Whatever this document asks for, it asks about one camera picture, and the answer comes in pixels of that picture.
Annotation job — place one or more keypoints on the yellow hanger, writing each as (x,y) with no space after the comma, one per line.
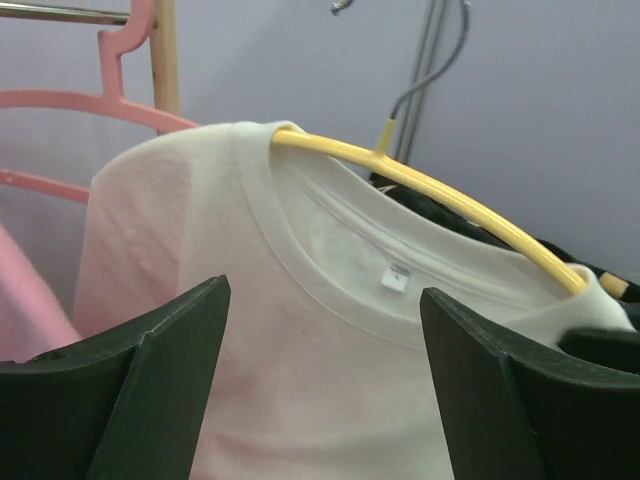
(379,162)

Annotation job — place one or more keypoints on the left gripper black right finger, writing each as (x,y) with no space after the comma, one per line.
(513,408)

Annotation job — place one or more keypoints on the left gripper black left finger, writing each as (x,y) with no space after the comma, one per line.
(125,404)

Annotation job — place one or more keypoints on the white t shirt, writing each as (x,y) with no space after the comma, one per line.
(323,371)

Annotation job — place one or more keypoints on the pink plastic hanger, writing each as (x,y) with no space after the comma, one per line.
(95,100)

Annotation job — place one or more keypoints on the pink t shirt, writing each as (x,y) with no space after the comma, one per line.
(32,320)

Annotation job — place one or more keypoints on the wooden clothes rack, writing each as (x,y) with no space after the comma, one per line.
(160,60)

